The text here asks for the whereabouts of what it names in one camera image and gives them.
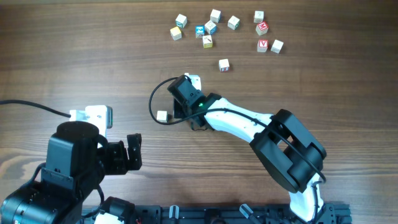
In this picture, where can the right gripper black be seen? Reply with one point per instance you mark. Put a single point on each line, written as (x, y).
(177, 109)

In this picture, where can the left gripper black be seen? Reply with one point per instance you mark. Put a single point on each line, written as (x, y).
(120, 164)

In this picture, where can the white block teal side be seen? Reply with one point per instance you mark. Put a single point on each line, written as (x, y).
(162, 116)

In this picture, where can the hammer picture yellow block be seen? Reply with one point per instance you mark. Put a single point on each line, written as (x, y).
(207, 41)

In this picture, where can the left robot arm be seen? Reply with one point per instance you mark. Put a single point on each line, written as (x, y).
(78, 159)

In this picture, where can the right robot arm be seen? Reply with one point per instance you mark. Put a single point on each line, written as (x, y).
(285, 147)

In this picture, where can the white block red letter side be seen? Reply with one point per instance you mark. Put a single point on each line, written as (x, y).
(224, 65)

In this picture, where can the yellow block far left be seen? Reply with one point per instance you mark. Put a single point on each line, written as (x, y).
(176, 33)

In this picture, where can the blue letter block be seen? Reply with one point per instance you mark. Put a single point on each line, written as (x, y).
(199, 31)

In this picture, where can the white block blue side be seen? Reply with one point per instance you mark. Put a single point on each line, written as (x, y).
(210, 27)

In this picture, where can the teal framed white block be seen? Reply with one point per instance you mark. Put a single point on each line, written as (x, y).
(181, 21)

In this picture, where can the white block top centre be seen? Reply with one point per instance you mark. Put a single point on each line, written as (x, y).
(215, 16)

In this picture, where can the white block green side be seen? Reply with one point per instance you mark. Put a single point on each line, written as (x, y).
(233, 22)

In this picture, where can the red letter V block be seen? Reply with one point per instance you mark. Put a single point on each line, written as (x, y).
(262, 45)

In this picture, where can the red letter M block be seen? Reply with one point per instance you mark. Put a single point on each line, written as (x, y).
(262, 28)

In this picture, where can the plain white block right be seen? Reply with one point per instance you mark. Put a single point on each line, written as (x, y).
(277, 46)

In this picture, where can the white block top right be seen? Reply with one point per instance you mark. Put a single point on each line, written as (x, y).
(258, 16)

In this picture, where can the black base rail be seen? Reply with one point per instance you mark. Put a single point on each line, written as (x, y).
(154, 214)

